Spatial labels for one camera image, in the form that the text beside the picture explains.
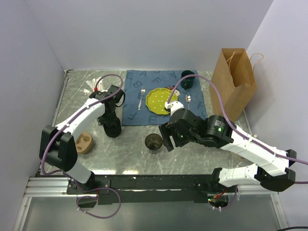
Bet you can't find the brown cardboard cup carrier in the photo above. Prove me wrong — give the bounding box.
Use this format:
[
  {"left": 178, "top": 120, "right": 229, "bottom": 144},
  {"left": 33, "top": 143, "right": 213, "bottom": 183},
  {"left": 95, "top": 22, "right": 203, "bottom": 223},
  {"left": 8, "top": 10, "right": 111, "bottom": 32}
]
[{"left": 75, "top": 132, "right": 94, "bottom": 154}]

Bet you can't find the white wrapped straws bundle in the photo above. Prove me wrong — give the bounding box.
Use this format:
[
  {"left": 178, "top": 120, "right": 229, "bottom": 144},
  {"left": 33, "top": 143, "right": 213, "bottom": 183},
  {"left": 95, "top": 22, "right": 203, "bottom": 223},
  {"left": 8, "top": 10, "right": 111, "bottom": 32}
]
[{"left": 83, "top": 78, "right": 104, "bottom": 95}]

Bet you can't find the silver spoon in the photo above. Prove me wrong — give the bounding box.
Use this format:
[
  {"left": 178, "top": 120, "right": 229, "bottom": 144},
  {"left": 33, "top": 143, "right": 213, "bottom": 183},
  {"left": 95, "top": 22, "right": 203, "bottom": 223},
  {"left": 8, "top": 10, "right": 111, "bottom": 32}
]
[{"left": 185, "top": 94, "right": 191, "bottom": 110}]

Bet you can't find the dark transparent coffee cup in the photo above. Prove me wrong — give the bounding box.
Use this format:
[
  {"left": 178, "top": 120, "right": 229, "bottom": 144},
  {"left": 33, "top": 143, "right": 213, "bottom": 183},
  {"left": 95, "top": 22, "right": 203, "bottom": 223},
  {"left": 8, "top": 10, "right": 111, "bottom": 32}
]
[{"left": 144, "top": 133, "right": 163, "bottom": 154}]

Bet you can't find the dark green mug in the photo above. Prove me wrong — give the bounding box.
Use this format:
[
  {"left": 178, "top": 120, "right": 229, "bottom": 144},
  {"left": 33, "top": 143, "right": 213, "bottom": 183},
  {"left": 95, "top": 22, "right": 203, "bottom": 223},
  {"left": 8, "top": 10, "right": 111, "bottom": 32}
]
[{"left": 180, "top": 70, "right": 195, "bottom": 90}]

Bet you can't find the silver fork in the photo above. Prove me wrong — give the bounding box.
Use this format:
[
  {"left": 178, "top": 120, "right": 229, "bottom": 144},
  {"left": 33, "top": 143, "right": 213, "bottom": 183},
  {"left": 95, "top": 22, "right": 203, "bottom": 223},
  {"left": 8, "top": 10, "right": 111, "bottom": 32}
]
[{"left": 138, "top": 86, "right": 145, "bottom": 110}]

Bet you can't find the stack of black lids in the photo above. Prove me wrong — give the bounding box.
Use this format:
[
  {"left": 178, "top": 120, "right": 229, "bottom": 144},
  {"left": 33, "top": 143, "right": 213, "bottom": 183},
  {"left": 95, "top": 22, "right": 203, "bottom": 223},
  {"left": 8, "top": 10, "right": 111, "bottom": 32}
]
[{"left": 103, "top": 118, "right": 122, "bottom": 138}]

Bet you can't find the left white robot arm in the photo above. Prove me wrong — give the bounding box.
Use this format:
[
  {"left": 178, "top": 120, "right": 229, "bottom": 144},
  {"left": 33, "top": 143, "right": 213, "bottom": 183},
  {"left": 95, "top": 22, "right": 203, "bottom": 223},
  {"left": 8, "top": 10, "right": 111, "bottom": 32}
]
[{"left": 39, "top": 85, "right": 125, "bottom": 193}]

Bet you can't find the yellow dotted plate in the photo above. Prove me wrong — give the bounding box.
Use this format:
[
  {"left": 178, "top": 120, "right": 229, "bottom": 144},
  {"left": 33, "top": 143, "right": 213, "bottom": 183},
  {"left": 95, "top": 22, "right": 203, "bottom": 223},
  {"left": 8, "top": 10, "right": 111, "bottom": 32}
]
[{"left": 146, "top": 88, "right": 172, "bottom": 115}]

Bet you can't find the blue alphabet placemat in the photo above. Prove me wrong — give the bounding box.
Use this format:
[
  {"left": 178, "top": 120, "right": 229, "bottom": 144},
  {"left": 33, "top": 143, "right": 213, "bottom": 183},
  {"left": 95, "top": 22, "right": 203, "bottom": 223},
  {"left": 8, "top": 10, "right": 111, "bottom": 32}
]
[{"left": 122, "top": 70, "right": 207, "bottom": 126}]

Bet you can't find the small cartoon figurine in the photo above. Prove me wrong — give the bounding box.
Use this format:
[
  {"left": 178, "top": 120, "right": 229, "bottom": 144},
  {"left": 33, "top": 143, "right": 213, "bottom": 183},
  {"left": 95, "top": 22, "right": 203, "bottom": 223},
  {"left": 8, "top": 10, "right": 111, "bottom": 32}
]
[{"left": 167, "top": 86, "right": 180, "bottom": 96}]

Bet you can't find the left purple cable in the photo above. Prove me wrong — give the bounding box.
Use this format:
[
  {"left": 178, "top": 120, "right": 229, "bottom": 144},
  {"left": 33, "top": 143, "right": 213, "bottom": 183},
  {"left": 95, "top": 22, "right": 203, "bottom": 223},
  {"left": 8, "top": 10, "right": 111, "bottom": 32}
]
[{"left": 40, "top": 74, "right": 125, "bottom": 219}]

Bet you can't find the purple cable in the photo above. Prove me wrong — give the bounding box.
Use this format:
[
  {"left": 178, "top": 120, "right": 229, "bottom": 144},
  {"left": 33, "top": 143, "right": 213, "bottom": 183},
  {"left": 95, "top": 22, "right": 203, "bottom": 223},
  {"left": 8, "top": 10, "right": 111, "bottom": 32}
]
[
  {"left": 167, "top": 74, "right": 308, "bottom": 211},
  {"left": 40, "top": 74, "right": 125, "bottom": 219}
]

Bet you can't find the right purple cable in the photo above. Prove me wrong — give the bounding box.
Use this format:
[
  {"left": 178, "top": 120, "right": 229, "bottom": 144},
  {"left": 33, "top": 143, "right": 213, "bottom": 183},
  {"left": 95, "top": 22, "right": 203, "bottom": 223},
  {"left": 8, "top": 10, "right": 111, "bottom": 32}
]
[{"left": 167, "top": 74, "right": 308, "bottom": 211}]

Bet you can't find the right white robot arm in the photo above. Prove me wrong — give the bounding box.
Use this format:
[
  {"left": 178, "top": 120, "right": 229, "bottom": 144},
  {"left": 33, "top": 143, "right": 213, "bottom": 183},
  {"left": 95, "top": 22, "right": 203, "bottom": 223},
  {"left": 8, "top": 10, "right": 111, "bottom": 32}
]
[{"left": 159, "top": 109, "right": 296, "bottom": 192}]

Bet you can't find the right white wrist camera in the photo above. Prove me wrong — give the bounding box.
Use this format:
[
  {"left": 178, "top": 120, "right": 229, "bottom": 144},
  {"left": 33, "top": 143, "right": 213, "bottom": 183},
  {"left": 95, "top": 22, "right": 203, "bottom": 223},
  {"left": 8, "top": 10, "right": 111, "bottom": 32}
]
[{"left": 165, "top": 101, "right": 184, "bottom": 115}]

